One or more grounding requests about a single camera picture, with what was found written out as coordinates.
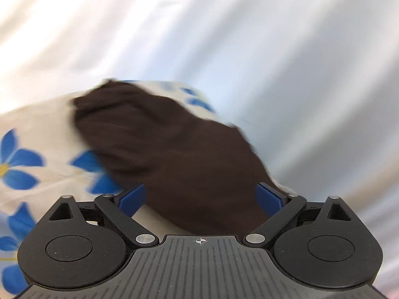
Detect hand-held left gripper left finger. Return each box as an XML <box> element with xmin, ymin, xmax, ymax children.
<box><xmin>48</xmin><ymin>183</ymin><xmax>160</xmax><ymax>247</ymax></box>

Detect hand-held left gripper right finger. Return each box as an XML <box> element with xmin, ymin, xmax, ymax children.
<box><xmin>243</xmin><ymin>182</ymin><xmax>351</xmax><ymax>248</ymax></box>

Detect white floral bedsheet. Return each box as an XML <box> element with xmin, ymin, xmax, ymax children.
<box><xmin>0</xmin><ymin>79</ymin><xmax>290</xmax><ymax>296</ymax></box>

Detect pale glossy padded headboard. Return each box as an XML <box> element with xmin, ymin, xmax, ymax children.
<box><xmin>0</xmin><ymin>0</ymin><xmax>399</xmax><ymax>222</ymax></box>

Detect dark brown pants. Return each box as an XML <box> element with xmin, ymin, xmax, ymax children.
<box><xmin>72</xmin><ymin>80</ymin><xmax>276</xmax><ymax>235</ymax></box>

